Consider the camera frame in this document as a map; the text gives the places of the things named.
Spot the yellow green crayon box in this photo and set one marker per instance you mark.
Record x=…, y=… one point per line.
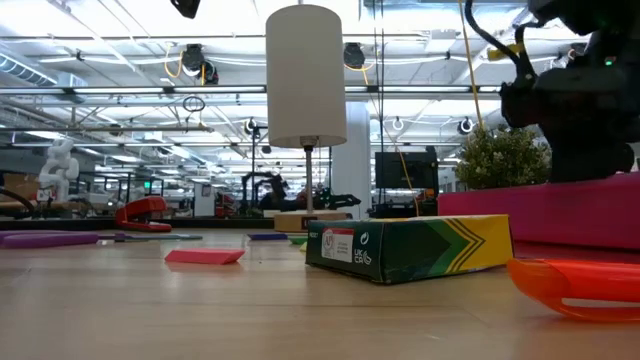
x=410, y=247

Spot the pink eraser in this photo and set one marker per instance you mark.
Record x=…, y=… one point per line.
x=200, y=256

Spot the black monitor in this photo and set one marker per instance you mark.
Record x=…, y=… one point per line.
x=405, y=170

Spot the blue eraser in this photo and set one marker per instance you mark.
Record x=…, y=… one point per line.
x=267, y=236

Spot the green artificial potted plant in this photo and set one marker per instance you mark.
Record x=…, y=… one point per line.
x=500, y=160

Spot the orange highlighter marker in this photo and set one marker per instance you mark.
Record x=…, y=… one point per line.
x=540, y=280

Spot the white table lamp wooden base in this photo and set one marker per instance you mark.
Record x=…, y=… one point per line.
x=305, y=75

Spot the yellow tape tag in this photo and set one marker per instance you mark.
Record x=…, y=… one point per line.
x=505, y=52

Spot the red stapler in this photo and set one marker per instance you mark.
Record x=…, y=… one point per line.
x=142, y=207

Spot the black overhead camera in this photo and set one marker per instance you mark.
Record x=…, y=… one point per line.
x=186, y=7

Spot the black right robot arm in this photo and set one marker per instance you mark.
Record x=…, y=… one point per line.
x=575, y=15

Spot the black aluminium table frame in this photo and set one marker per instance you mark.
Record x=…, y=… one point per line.
x=210, y=223

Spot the black background robot arms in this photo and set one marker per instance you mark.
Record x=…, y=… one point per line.
x=330, y=200

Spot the pink plastic container box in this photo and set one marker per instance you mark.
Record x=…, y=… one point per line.
x=500, y=220

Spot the green eraser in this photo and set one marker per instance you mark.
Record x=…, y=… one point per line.
x=298, y=240

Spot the white building column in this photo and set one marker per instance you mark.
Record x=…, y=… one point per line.
x=352, y=175

